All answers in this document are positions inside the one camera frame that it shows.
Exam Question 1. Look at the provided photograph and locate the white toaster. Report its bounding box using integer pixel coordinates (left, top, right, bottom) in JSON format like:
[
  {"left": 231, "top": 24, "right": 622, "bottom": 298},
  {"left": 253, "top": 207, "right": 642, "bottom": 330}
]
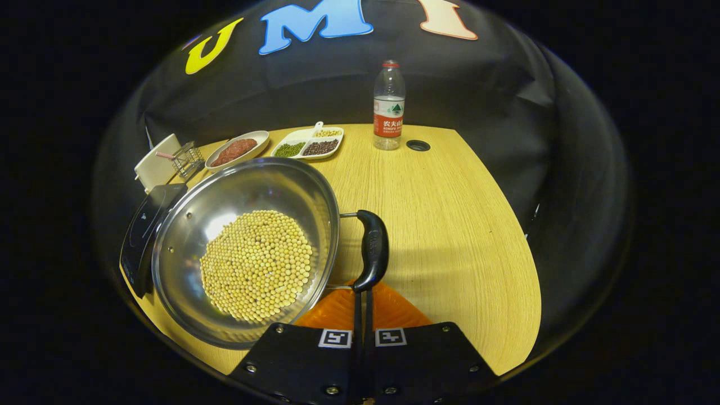
[{"left": 134, "top": 133, "right": 183, "bottom": 192}]

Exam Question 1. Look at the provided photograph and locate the black induction cooktop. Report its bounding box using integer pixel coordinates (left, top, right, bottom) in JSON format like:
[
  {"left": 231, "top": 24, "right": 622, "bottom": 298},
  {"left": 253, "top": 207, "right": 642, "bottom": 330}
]
[{"left": 119, "top": 183, "right": 188, "bottom": 299}]

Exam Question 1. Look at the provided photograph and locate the wire basket, red striped handle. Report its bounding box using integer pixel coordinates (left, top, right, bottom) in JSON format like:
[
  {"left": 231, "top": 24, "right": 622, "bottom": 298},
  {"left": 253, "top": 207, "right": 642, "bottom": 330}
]
[{"left": 156, "top": 141, "right": 206, "bottom": 182}]

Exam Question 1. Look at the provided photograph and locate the black backdrop cloth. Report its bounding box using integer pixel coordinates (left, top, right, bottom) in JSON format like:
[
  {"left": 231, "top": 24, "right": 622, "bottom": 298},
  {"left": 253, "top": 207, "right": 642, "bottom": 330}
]
[{"left": 93, "top": 0, "right": 633, "bottom": 366}]

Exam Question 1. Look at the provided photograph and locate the stainless steel pot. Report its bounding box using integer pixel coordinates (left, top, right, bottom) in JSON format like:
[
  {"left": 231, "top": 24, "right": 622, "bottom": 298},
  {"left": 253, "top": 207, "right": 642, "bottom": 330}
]
[{"left": 152, "top": 157, "right": 390, "bottom": 350}]

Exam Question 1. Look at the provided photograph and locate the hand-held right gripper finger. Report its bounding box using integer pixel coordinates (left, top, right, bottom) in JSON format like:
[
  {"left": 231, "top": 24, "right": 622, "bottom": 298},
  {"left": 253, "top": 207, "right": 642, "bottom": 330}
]
[
  {"left": 228, "top": 280, "right": 364, "bottom": 405},
  {"left": 363, "top": 281, "right": 498, "bottom": 405}
]

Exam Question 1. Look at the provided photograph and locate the pile of yellow soybeans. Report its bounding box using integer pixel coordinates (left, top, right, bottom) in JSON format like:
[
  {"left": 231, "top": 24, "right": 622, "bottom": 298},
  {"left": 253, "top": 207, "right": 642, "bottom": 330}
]
[{"left": 200, "top": 210, "right": 313, "bottom": 323}]

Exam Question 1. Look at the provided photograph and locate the white round plate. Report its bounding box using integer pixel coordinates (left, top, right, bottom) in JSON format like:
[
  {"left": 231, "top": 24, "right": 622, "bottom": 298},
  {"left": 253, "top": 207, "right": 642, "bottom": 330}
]
[{"left": 205, "top": 130, "right": 270, "bottom": 172}]

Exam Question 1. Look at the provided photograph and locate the clear water bottle, red label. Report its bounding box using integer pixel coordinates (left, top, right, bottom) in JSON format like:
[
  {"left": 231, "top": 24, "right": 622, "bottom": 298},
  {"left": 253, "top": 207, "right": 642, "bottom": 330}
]
[{"left": 373, "top": 60, "right": 406, "bottom": 151}]

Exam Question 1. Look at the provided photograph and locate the white divided dish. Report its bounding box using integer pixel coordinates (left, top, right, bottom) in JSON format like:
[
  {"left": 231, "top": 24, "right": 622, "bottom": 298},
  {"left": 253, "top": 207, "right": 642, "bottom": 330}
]
[{"left": 271, "top": 121, "right": 344, "bottom": 160}]

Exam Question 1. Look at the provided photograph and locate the pile of dark red beans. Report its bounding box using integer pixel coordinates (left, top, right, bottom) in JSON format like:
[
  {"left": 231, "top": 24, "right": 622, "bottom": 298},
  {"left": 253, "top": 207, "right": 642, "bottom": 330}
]
[{"left": 304, "top": 139, "right": 340, "bottom": 156}]

